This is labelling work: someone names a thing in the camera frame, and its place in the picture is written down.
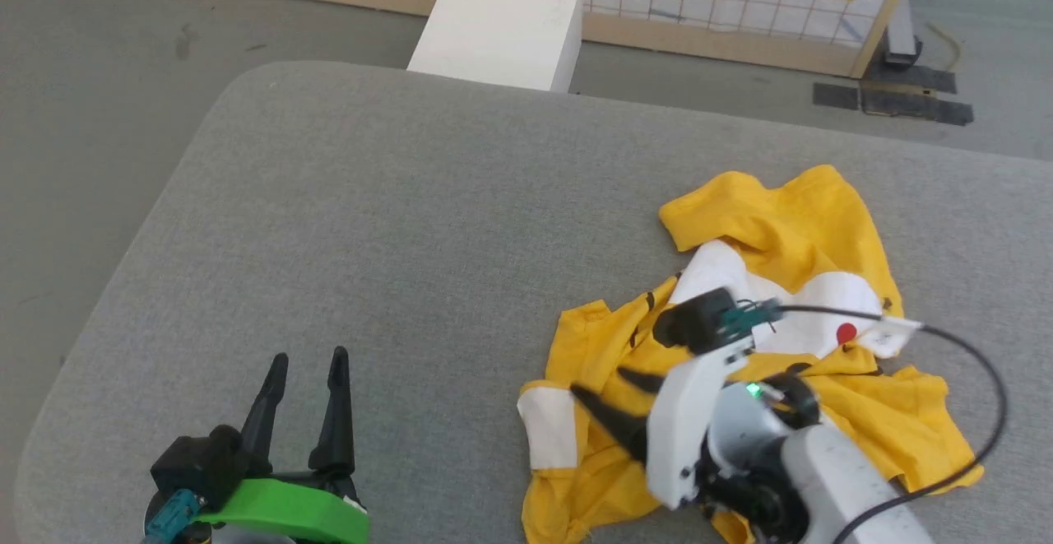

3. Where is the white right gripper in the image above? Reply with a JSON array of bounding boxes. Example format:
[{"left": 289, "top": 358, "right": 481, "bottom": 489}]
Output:
[{"left": 572, "top": 345, "right": 754, "bottom": 512}]

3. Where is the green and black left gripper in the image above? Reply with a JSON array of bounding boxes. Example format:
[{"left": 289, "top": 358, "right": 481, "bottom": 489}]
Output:
[{"left": 144, "top": 346, "right": 371, "bottom": 544}]

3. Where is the yellow and white shirt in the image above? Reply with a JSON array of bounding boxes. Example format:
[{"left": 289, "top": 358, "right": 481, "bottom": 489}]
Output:
[{"left": 517, "top": 164, "right": 986, "bottom": 544}]

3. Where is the grey fabric sofa cushion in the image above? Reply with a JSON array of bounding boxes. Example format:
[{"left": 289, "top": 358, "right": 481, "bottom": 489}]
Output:
[{"left": 12, "top": 60, "right": 1053, "bottom": 544}]

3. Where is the white box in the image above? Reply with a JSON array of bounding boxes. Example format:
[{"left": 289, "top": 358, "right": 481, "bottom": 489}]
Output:
[{"left": 406, "top": 0, "right": 587, "bottom": 94}]

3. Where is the black floor mat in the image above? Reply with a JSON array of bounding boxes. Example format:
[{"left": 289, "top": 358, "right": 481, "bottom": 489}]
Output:
[{"left": 813, "top": 63, "right": 976, "bottom": 127}]

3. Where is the grey metal panel stand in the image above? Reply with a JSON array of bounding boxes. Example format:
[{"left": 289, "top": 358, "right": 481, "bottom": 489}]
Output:
[{"left": 884, "top": 0, "right": 932, "bottom": 67}]

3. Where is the thin black cable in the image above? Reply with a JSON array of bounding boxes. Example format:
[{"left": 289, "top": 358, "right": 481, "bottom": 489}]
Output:
[{"left": 773, "top": 304, "right": 1009, "bottom": 544}]

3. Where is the yellow floor cable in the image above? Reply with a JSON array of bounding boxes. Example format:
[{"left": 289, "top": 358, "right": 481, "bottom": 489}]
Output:
[{"left": 925, "top": 21, "right": 963, "bottom": 72}]

